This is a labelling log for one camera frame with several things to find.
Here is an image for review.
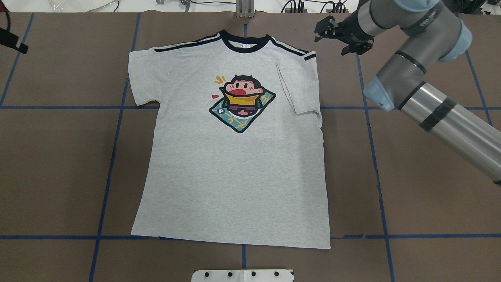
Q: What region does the clear plastic bag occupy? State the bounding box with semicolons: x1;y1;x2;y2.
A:
48;0;119;13

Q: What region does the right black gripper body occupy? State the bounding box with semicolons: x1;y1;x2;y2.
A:
314;16;374;56

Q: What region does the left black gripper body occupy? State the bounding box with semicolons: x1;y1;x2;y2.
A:
0;11;29;54

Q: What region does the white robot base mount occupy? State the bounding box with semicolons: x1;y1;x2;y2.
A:
191;269;295;282

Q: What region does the aluminium frame post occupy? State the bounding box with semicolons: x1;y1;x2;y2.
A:
236;0;255;18

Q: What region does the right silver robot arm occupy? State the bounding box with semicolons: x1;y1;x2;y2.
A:
314;0;501;185

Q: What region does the grey cartoon print t-shirt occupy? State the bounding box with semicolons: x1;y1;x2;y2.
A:
128;30;331;249

